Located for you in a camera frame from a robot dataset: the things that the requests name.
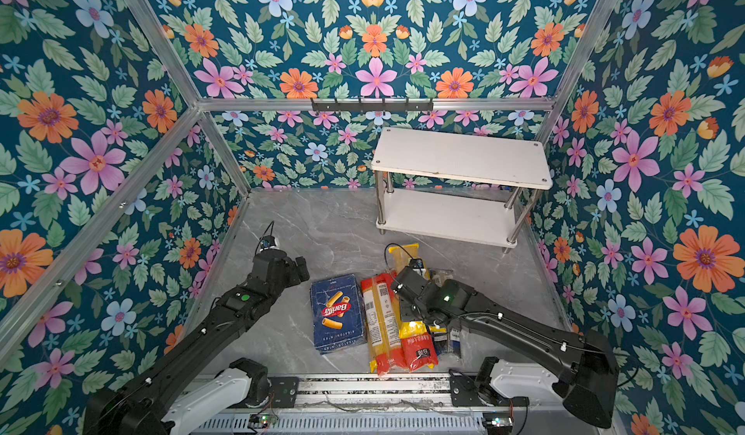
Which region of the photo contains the wide yellow spaghetti pack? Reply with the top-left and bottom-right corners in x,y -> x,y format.
384,243 -> 430,280

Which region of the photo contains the red-yellow labelled spaghetti pack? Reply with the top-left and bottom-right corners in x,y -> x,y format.
361,273 -> 405,376

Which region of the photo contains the white-label clear spaghetti pack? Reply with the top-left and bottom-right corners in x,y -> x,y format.
431,269 -> 462,357

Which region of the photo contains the red spaghetti pack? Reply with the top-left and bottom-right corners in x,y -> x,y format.
397,295 -> 438,372

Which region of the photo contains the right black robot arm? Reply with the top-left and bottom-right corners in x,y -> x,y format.
392,267 -> 620,429

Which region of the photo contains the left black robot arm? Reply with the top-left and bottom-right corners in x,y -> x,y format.
83,249 -> 310,434

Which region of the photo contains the blue Barilla pasta box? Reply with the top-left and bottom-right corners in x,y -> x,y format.
310,274 -> 367,355

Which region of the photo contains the white two-tier shelf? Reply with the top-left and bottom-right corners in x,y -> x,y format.
371,128 -> 553,252

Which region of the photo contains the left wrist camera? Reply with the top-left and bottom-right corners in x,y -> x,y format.
256,234 -> 279,254

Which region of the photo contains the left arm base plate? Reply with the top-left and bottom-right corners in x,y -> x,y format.
267,376 -> 301,409

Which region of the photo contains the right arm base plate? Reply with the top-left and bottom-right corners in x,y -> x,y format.
448,369 -> 530,408

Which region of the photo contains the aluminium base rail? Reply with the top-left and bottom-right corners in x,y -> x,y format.
191,372 -> 615,414

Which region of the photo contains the black hook rail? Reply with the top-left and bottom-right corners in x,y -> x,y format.
310,99 -> 435,113

